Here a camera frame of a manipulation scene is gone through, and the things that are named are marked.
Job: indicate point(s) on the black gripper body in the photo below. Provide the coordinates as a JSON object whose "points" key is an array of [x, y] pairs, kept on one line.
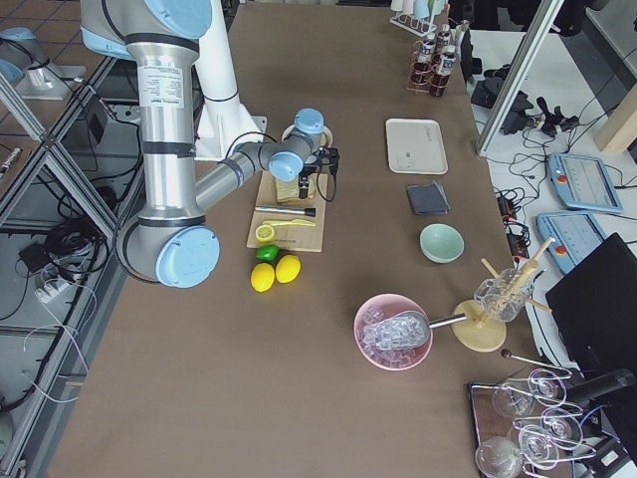
{"points": [[304, 178]]}

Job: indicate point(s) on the bread slice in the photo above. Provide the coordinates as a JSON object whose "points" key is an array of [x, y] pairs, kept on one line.
{"points": [[288, 192]]}

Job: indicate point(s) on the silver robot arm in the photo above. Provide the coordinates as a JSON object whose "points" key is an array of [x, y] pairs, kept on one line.
{"points": [[168, 240]]}

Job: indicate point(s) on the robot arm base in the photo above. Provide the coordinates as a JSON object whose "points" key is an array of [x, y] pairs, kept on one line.
{"points": [[33, 74]]}

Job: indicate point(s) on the cream rabbit tray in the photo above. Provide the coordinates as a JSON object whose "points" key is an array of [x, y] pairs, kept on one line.
{"points": [[415, 146]]}

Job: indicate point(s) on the wine glass rack tray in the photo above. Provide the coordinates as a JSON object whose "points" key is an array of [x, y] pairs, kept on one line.
{"points": [[525, 426]]}

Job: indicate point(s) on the white plate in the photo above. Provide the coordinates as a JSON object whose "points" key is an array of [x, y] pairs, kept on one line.
{"points": [[328, 135]]}

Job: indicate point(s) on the steel muddler black tip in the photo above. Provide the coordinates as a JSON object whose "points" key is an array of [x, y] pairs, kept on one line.
{"points": [[307, 212]]}

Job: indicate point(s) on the yellow plastic knife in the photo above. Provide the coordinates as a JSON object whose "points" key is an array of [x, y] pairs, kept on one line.
{"points": [[291, 222]]}

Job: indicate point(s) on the wooden cutting board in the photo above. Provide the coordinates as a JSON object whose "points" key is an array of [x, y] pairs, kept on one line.
{"points": [[301, 239]]}

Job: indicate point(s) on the half lemon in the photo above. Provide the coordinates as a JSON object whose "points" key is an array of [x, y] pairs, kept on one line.
{"points": [[265, 233]]}

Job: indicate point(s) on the green lime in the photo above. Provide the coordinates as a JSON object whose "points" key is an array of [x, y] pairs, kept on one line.
{"points": [[268, 253]]}

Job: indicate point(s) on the yellow lemon upper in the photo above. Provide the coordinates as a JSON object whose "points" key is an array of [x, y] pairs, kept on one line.
{"points": [[288, 269]]}

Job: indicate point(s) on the yellow lemon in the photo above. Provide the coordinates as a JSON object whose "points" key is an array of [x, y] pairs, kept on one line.
{"points": [[288, 269], [263, 277]]}

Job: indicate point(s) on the yellow lemon lower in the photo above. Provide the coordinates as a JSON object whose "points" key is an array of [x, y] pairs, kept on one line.
{"points": [[263, 277]]}

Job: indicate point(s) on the grey folded cloth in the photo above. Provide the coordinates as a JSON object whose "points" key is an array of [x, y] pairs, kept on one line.
{"points": [[428, 199]]}

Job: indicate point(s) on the dark drink bottle lower left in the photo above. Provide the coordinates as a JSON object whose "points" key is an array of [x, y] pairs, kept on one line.
{"points": [[443, 72]]}

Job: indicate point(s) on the dark drink bottle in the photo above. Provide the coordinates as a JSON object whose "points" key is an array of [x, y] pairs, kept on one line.
{"points": [[443, 72], [443, 38], [425, 54]]}

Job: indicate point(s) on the dark drink bottle upper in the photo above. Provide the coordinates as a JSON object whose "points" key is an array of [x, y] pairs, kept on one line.
{"points": [[425, 54]]}

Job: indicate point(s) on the pink bowl with ice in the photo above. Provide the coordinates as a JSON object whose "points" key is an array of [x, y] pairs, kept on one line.
{"points": [[382, 307]]}

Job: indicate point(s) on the green bowl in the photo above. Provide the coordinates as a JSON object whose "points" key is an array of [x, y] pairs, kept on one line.
{"points": [[441, 243]]}

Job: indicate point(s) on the white cup rack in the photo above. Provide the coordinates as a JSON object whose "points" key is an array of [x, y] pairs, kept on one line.
{"points": [[402, 16]]}

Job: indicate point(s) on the dark drink bottle lower right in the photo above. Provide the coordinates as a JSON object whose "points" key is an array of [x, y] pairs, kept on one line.
{"points": [[443, 38]]}

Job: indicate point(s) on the steel ice scoop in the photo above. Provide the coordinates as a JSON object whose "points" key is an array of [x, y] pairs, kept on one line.
{"points": [[407, 330]]}

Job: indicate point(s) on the clear glass mug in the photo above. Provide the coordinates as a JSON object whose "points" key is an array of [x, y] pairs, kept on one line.
{"points": [[503, 297]]}

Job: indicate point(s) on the wooden cup tree stand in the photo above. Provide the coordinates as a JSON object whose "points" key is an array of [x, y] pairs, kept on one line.
{"points": [[482, 333]]}

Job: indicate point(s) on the blue teach pendant upper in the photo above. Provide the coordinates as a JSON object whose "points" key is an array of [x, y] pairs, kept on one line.
{"points": [[582, 182]]}

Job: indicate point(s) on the blue teach pendant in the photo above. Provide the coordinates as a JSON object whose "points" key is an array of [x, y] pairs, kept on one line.
{"points": [[576, 234], [582, 182]]}

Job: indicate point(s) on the blue teach pendant lower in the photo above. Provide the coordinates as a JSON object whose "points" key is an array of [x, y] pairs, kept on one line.
{"points": [[576, 234]]}

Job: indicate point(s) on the black laptop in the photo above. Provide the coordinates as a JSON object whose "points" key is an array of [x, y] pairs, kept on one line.
{"points": [[594, 307]]}

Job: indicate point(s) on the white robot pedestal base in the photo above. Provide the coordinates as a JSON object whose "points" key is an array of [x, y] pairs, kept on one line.
{"points": [[224, 121]]}

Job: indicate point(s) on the copper wire bottle rack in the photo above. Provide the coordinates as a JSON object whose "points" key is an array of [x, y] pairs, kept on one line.
{"points": [[420, 82]]}

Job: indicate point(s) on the aluminium frame post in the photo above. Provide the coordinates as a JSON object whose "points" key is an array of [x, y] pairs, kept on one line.
{"points": [[522, 61]]}

